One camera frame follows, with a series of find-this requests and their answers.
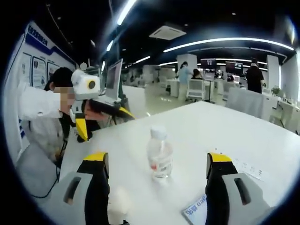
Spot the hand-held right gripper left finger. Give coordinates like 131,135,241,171
50,151,111,225

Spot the computer monitor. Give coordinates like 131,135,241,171
104,58,124,102

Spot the white office chair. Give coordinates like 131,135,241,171
187,79,206,99

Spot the white table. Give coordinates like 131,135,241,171
55,100,300,225

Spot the straight ceiling light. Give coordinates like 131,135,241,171
116,0,138,26

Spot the clear water bottle red label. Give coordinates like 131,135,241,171
146,125,174,181

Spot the ceiling air conditioner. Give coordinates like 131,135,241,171
149,25,187,40

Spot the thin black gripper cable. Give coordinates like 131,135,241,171
30,112,71,199

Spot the white desk partition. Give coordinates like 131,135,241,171
224,86,280,120

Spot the person's head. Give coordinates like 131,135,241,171
44,67,75,111

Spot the wet wipes pack blue lid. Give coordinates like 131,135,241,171
181,193,208,224

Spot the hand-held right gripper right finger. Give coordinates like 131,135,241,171
205,152,279,225

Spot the small white packet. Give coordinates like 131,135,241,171
109,186,132,216

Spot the curved ceiling light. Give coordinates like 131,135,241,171
163,37,295,53

